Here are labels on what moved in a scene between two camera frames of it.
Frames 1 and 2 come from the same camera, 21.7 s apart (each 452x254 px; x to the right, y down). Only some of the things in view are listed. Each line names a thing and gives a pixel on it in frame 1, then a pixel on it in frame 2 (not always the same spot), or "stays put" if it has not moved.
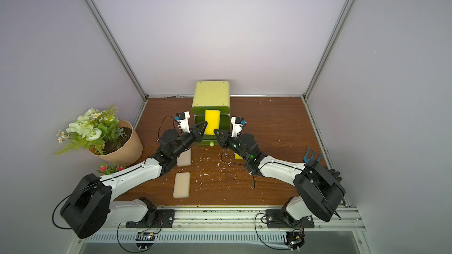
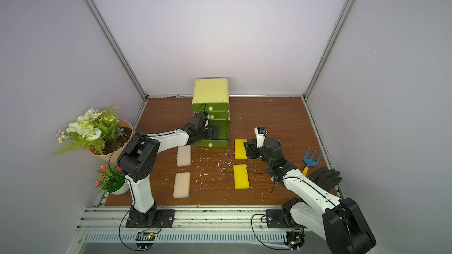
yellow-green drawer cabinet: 215,96 stays put
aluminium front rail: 232,220 stays put
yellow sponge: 212,117 -> 241,176
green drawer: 213,140 -> 218,115
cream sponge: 185,158 stays put
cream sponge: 182,185 stays put
